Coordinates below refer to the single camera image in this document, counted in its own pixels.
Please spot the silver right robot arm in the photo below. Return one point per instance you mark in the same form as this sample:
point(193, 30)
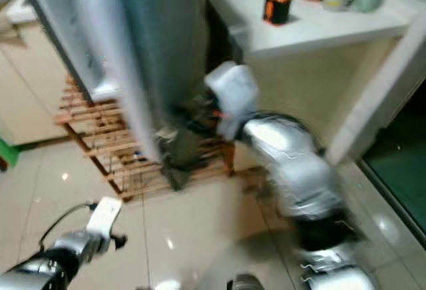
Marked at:
point(299, 177)

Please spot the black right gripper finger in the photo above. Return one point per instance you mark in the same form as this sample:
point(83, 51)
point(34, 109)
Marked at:
point(178, 157)

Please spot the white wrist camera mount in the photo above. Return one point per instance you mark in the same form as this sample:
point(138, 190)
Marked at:
point(233, 97)
point(104, 215)

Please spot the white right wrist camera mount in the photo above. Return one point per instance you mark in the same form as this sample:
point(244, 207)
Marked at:
point(233, 97)

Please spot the wooden slatted rack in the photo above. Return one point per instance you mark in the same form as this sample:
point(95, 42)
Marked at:
point(106, 150)

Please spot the white door panel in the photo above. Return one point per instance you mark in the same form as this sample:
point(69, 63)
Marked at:
point(379, 90)

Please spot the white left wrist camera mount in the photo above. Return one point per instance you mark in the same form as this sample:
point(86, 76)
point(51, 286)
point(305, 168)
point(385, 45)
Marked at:
point(104, 215)

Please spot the orange black container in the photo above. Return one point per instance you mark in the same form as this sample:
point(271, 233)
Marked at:
point(278, 6)

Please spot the white fridge interior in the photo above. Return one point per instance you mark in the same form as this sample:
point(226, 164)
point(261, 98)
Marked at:
point(63, 30)

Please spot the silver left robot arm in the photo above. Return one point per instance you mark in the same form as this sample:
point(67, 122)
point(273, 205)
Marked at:
point(50, 263)

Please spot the white table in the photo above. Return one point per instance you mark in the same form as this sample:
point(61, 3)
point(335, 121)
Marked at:
point(313, 30)

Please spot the dark grey fridge door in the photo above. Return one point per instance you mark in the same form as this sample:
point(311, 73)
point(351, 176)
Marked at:
point(146, 64)

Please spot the beige kitchen cabinet white counter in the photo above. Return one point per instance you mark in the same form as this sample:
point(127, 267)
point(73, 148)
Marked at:
point(30, 84)

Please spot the green board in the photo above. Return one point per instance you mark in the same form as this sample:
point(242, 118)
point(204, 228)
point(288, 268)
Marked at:
point(8, 153)

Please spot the grey robot leg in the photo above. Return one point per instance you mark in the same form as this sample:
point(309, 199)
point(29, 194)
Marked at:
point(246, 283)

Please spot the dark glass door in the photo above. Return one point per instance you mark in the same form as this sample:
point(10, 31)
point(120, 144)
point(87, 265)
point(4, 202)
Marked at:
point(399, 170)

